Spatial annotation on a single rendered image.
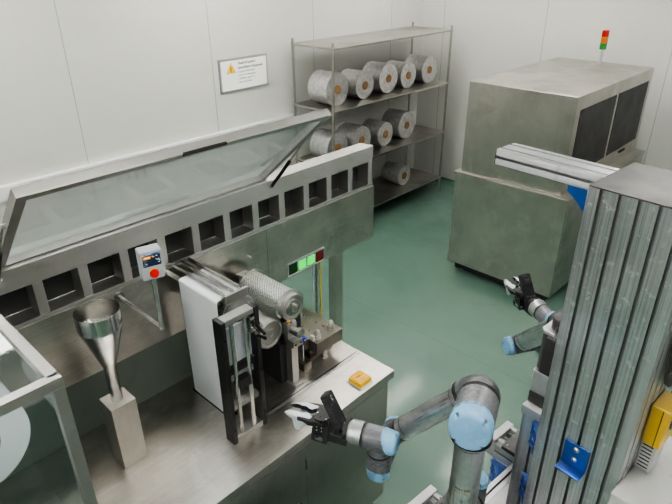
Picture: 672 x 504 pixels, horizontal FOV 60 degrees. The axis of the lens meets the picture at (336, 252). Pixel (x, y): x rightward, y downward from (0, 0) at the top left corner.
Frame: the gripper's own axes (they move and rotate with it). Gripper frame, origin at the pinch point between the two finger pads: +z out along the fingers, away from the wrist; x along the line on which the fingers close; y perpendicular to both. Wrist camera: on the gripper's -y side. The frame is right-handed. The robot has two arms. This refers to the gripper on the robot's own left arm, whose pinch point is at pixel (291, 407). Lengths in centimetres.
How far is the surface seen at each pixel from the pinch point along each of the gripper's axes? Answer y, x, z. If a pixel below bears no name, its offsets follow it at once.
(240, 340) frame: -9.6, 15.1, 27.9
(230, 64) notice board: -87, 300, 210
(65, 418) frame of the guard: -17, -51, 39
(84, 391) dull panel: 16, -5, 83
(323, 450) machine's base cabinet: 47, 39, 4
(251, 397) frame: 15.5, 18.5, 25.6
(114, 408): 9, -16, 58
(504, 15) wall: -142, 515, 17
